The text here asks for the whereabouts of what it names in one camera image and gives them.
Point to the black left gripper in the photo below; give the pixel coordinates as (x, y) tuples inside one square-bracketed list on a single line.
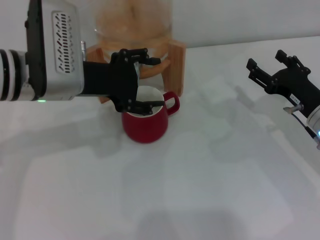
[(112, 80)]

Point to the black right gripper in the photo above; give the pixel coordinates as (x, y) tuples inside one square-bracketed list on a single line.
[(297, 85)]

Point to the chrome faucet tap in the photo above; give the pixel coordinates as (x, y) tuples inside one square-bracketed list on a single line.
[(137, 71)]

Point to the red ceramic cup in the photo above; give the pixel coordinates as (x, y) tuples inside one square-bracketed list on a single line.
[(145, 127)]

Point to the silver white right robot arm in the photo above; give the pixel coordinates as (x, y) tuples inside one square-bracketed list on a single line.
[(315, 117)]

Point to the wooden dispenser stand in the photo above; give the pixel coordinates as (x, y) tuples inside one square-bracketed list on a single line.
[(177, 72)]

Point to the glass drink dispenser jar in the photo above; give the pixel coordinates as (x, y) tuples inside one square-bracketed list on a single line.
[(160, 30)]

